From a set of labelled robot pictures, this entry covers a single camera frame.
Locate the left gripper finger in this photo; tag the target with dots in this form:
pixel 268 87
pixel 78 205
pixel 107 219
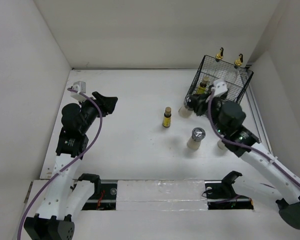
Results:
pixel 99 98
pixel 109 104

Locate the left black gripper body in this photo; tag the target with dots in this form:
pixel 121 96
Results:
pixel 90 112

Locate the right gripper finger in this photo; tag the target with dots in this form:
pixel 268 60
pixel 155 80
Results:
pixel 199 98
pixel 198 108

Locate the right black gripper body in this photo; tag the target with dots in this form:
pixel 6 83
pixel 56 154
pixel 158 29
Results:
pixel 215 108

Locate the yellow label brown bottle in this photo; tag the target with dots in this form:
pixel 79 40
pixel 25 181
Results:
pixel 166 122
pixel 202 86

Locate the white powder jar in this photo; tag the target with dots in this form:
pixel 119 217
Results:
pixel 221 145
pixel 197 135
pixel 187 107

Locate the clear oil bottle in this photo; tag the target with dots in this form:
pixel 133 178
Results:
pixel 213 67

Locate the oil bottle with dark contents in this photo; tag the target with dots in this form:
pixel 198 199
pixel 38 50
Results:
pixel 233 72

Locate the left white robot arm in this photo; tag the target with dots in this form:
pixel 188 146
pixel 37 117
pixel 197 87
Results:
pixel 51 213

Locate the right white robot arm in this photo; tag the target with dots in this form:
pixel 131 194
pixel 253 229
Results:
pixel 226 119

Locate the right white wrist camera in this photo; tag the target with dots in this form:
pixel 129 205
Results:
pixel 219 87

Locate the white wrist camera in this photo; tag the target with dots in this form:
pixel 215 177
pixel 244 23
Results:
pixel 219 87
pixel 77 89

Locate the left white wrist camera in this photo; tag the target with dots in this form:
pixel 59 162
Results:
pixel 77 89

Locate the metal mounting rail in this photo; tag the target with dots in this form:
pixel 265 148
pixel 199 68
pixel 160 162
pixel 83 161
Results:
pixel 163 195

